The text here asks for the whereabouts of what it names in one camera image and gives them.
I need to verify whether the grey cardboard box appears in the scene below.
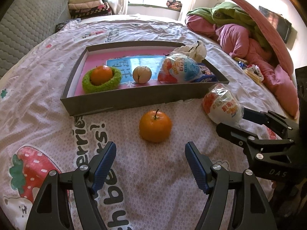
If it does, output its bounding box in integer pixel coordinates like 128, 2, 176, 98
60, 41, 229, 117

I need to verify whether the clear bag of snacks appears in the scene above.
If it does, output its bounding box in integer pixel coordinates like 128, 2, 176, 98
243, 65, 264, 84

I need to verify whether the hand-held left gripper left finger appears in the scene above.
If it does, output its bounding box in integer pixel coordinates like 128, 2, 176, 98
25, 141, 117, 230

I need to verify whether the green blanket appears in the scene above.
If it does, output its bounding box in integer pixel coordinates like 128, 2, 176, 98
186, 2, 267, 49

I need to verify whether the strawberry printed bedsheet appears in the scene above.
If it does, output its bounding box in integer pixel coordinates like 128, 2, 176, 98
0, 13, 288, 230

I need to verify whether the floral cloth bundle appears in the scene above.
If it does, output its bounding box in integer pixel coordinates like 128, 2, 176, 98
166, 0, 183, 10

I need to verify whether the pale round fruit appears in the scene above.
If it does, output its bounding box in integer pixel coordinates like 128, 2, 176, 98
133, 66, 152, 84

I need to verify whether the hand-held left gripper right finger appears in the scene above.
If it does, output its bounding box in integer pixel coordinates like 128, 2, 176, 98
185, 141, 279, 230

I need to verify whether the long pink pillow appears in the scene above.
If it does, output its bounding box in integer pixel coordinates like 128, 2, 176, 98
218, 0, 294, 70

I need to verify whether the dark checkered folded blanket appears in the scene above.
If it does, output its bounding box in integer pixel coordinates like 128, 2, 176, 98
71, 3, 114, 20

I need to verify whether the yellow and blue snack packet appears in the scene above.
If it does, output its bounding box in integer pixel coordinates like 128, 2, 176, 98
234, 57, 250, 70

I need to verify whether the pink folded blanket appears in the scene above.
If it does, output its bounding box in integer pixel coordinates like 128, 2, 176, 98
68, 1, 106, 10

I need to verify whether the wall television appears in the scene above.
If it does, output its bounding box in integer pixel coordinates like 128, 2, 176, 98
258, 5, 292, 44

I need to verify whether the large orange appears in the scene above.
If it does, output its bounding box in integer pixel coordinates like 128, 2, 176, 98
90, 65, 114, 86

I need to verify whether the red and white snack packet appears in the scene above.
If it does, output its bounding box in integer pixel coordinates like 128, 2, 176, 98
203, 83, 245, 125

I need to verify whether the red and blue snack packet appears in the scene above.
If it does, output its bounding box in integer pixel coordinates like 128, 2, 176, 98
157, 54, 201, 84

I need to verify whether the green knitted ring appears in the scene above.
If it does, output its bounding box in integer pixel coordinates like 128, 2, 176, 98
82, 66, 121, 94

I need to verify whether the dark cloth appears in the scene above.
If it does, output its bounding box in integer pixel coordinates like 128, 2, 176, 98
55, 20, 77, 33

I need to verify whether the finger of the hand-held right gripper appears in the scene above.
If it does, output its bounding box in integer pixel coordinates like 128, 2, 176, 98
242, 108, 299, 137
216, 122, 295, 159

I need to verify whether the grey quilted headboard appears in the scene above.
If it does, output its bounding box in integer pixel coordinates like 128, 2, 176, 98
0, 0, 71, 77

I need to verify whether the small orange with stem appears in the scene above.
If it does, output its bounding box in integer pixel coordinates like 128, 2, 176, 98
139, 108, 172, 143

